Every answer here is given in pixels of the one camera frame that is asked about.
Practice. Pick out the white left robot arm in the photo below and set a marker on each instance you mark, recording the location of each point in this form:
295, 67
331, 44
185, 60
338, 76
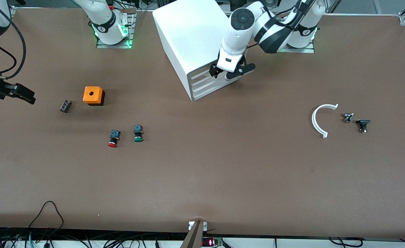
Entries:
238, 34

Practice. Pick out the orange button enclosure box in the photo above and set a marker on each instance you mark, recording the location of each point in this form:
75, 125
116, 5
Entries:
92, 94

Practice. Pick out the small black contact block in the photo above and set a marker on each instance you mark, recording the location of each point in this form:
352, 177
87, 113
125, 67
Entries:
65, 106

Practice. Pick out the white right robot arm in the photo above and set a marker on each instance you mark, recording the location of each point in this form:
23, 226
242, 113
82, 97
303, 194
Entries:
101, 15

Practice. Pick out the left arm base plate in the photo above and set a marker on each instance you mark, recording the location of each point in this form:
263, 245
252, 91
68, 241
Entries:
299, 50

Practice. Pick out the black push button part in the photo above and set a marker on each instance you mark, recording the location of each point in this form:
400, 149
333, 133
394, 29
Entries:
362, 123

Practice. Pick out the green push button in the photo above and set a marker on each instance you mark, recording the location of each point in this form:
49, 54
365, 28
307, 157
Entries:
138, 134

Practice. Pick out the small grey metal part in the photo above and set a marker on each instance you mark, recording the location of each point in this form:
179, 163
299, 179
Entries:
348, 117

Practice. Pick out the red push button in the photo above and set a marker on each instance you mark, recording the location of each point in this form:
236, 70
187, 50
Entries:
114, 137

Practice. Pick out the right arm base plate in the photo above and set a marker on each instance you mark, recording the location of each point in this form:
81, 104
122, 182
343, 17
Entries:
114, 45

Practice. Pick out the red-lit electronic board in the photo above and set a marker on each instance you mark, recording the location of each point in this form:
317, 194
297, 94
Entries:
209, 242

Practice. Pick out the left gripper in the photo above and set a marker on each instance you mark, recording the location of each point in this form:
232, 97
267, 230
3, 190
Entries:
214, 70

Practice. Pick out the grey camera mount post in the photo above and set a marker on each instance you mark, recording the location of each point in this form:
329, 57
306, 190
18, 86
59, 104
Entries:
194, 237

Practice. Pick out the white curved plastic bracket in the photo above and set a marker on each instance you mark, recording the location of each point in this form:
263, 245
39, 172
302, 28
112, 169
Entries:
313, 120

